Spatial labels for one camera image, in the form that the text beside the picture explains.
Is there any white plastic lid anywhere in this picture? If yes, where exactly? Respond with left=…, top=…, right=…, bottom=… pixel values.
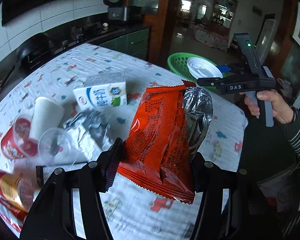
left=187, top=57, right=223, bottom=79

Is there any clear plastic cup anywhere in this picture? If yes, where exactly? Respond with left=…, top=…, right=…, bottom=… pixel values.
left=38, top=128, right=76, bottom=166

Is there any silver foil wrapper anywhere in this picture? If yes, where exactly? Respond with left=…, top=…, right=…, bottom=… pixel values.
left=63, top=109, right=114, bottom=159

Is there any white paper cup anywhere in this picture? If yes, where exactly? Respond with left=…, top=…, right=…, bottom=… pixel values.
left=29, top=96, right=64, bottom=142

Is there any red snack bag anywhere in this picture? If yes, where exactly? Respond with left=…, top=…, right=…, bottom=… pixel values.
left=116, top=80, right=214, bottom=205

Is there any white milk carton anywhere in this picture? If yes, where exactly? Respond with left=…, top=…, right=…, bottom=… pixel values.
left=73, top=73, right=127, bottom=110

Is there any green kitchen cabinet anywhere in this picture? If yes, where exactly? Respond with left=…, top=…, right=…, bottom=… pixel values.
left=100, top=29, right=149, bottom=60

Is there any right hand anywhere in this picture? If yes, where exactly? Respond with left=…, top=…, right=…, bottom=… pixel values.
left=239, top=89, right=295, bottom=125

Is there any white air conditioner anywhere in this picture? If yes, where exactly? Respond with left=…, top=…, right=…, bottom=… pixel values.
left=255, top=14, right=278, bottom=64

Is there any polka dot play fence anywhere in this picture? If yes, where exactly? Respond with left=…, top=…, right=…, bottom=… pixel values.
left=193, top=25, right=229, bottom=51

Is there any wooden display cabinet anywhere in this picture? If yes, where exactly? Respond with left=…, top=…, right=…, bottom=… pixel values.
left=211, top=0, right=238, bottom=29

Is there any green plastic waste basket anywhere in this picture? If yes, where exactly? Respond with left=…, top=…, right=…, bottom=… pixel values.
left=167, top=52, right=226, bottom=83

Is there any printed white tablecloth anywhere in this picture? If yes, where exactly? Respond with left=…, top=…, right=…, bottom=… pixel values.
left=0, top=42, right=249, bottom=240

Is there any wooden glass cupboard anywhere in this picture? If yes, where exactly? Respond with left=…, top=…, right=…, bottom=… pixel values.
left=125, top=0, right=179, bottom=67

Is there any black rice cooker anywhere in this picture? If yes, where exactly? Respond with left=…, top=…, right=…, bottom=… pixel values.
left=103, top=0, right=143, bottom=24

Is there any black wok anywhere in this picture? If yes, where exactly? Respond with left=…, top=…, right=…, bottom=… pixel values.
left=16, top=33, right=55, bottom=66

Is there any black gas stove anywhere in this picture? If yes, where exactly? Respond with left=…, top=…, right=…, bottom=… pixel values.
left=50, top=22, right=119, bottom=49

